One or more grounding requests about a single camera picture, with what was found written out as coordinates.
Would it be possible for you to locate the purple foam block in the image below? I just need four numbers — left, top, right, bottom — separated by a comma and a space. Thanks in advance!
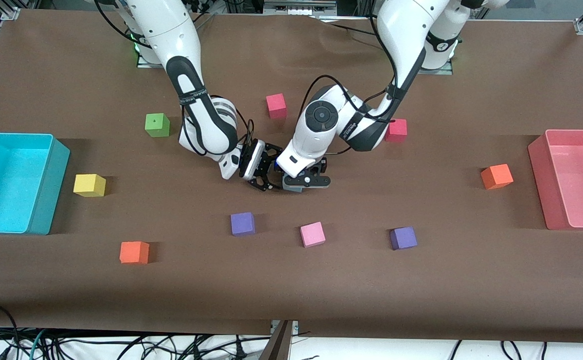
230, 212, 256, 237
389, 226, 418, 251

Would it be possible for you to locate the red foam block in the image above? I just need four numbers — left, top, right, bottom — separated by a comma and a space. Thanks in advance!
265, 93, 288, 120
384, 118, 408, 143

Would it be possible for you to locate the light pink foam block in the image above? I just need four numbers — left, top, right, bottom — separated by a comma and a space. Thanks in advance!
300, 222, 326, 248

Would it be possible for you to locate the green foam block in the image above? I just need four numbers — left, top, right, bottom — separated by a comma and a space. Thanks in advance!
144, 113, 171, 138

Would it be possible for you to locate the orange foam block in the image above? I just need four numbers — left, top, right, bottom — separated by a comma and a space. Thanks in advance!
480, 163, 514, 190
119, 241, 150, 265

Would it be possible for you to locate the yellow foam block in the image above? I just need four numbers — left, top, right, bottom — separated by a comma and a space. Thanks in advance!
73, 173, 107, 198

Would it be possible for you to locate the teal plastic bin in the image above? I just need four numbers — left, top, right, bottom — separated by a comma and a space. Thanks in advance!
0, 132, 71, 236

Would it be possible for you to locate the pink plastic bin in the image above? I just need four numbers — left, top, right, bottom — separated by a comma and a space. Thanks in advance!
527, 129, 583, 231

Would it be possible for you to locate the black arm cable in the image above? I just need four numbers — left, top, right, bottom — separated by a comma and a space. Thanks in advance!
302, 75, 397, 124
94, 0, 140, 38
179, 92, 255, 157

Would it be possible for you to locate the dark table support post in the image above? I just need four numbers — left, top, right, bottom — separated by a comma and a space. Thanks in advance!
259, 320, 296, 360

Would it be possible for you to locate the teal floor cable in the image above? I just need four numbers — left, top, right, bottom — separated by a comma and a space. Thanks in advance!
29, 330, 52, 360

